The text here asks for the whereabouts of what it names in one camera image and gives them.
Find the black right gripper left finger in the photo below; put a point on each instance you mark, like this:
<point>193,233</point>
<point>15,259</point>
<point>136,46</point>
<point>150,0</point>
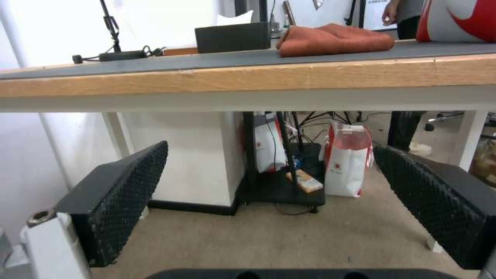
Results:
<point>116,200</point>

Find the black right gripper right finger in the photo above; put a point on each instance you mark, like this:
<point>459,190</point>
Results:
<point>438,200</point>

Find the white red paper bag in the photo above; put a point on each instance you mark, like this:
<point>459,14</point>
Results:
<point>348,165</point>
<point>267,145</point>

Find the red and white takeout bag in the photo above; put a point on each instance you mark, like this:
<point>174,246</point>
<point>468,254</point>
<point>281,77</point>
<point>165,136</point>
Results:
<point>457,20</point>

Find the rust orange folded towel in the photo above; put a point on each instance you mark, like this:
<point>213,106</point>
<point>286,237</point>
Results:
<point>333,40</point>

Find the dark grey rectangular container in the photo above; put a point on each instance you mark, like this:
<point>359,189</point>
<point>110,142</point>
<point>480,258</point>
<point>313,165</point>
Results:
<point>232,37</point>

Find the orange snack box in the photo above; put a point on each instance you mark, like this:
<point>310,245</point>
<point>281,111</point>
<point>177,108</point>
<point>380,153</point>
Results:
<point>304,180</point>

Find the black wheeled cart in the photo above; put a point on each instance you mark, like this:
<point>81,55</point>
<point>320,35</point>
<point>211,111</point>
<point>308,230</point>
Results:
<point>286,180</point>

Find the black tripod stand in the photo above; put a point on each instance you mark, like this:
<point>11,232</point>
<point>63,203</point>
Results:
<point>110,26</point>

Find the wooden edged table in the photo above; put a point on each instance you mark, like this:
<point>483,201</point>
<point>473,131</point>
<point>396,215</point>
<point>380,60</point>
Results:
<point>248,78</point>

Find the person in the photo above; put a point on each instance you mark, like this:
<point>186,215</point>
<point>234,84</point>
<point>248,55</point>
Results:
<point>403,17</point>

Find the white tissue paper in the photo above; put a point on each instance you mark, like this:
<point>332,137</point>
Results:
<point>234,18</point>

